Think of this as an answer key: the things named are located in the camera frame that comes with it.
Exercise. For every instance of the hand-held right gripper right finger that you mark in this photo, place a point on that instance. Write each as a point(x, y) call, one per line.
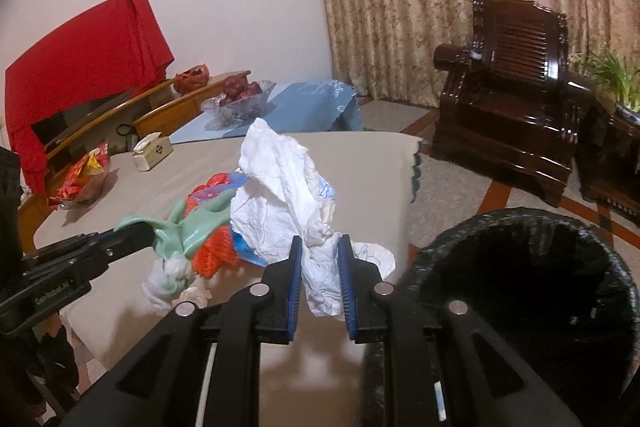
point(346, 292)

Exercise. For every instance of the white crumpled tissue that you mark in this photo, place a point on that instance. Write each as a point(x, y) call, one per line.
point(167, 281)

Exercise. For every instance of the beige tissue box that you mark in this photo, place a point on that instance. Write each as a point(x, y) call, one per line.
point(155, 154)

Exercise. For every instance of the red snack packet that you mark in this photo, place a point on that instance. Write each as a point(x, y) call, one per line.
point(75, 179)

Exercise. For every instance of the orange mesh net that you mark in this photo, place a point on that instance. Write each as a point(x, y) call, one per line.
point(216, 253)

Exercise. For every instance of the black trash bin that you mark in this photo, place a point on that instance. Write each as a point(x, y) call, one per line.
point(525, 282)

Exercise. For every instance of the glass snack bowl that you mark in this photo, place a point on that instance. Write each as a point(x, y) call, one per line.
point(92, 194)

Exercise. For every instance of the black television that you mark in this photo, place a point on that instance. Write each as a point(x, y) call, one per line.
point(55, 127)

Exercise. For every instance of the green plastic bag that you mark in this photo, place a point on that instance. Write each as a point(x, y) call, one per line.
point(186, 232)

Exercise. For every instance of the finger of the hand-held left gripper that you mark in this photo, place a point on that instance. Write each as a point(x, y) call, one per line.
point(65, 246)
point(127, 243)

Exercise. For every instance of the small red plastic bag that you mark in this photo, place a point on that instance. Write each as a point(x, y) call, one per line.
point(191, 78)

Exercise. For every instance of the dark red apple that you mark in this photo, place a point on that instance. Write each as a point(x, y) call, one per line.
point(229, 99)
point(235, 84)
point(253, 89)

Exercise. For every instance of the dark wooden armchair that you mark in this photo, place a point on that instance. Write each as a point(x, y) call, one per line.
point(500, 117)

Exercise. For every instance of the red cloth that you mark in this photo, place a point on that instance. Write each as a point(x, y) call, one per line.
point(75, 57)

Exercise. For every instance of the blue tablecloth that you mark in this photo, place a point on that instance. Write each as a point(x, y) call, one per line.
point(300, 107)

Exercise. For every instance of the yellow snack packet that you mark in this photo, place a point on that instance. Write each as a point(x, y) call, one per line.
point(94, 162)

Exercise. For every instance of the glass fruit bowl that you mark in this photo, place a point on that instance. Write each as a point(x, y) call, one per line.
point(235, 111)

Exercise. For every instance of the red blue printed wrapper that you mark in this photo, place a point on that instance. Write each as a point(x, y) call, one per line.
point(220, 184)

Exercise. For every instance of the white plastic bag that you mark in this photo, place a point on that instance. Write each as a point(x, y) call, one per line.
point(280, 187)

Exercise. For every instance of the green potted plant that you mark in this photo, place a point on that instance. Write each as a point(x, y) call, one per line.
point(612, 74)

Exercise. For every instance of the dark wooden side table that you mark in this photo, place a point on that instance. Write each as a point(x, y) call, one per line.
point(607, 167)

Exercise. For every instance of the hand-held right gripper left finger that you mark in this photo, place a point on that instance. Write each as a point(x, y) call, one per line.
point(295, 292)

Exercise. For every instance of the light wooden cabinet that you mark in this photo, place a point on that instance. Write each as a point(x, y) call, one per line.
point(165, 104)

